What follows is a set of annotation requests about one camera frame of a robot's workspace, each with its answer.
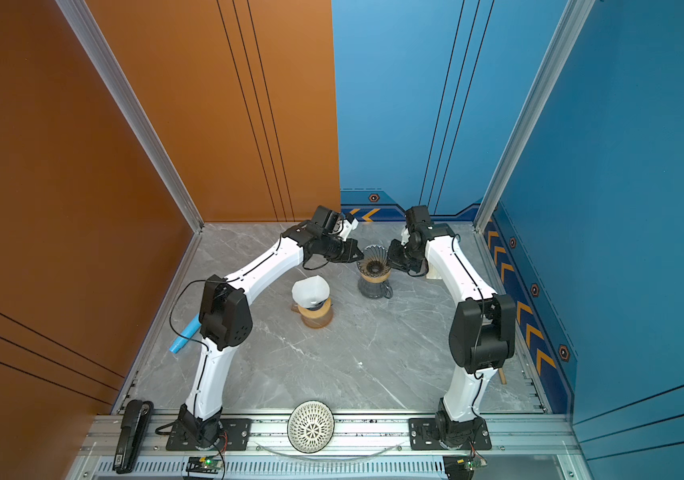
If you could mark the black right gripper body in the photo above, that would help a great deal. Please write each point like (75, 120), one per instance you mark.
(403, 256)

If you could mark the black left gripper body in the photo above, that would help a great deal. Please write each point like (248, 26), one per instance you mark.
(337, 250)

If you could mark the grey glass dripper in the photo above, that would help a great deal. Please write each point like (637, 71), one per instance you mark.
(375, 259)

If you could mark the grey glass mug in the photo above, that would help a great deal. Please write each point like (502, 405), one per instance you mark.
(375, 290)

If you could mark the white paper coffee filter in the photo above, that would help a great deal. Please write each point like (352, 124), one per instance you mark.
(311, 293)

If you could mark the wooden dripper ring holder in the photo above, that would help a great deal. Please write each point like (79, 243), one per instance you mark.
(320, 311)

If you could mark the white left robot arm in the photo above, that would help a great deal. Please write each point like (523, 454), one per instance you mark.
(225, 312)

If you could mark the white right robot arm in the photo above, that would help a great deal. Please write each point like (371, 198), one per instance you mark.
(482, 334)

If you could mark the cream coffee filter pack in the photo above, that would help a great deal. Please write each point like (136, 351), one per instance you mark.
(433, 273)

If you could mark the wooden mallet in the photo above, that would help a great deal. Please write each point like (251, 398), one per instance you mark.
(502, 376)

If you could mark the white woven basket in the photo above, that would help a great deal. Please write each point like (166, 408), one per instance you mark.
(311, 427)

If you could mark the right green circuit board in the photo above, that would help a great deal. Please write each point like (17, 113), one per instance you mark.
(462, 468)

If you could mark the green circuit board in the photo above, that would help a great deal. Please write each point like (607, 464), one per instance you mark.
(462, 468)
(204, 466)

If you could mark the left green circuit board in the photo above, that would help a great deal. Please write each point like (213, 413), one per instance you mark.
(204, 466)

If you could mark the black handheld device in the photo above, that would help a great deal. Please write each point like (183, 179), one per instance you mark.
(133, 429)

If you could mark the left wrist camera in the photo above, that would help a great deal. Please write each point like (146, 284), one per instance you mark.
(348, 225)

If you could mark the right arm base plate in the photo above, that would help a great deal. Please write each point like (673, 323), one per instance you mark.
(431, 434)

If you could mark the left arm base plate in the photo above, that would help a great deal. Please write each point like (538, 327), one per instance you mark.
(232, 435)

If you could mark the aluminium mounting rail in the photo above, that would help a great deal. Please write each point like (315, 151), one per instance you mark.
(373, 445)

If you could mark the aluminium corner post left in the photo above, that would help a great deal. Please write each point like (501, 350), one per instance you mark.
(85, 27)

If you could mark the aluminium corner post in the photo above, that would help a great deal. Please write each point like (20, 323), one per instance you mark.
(85, 27)
(568, 30)

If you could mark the aluminium corner post right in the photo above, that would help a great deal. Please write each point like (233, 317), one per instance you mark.
(568, 30)

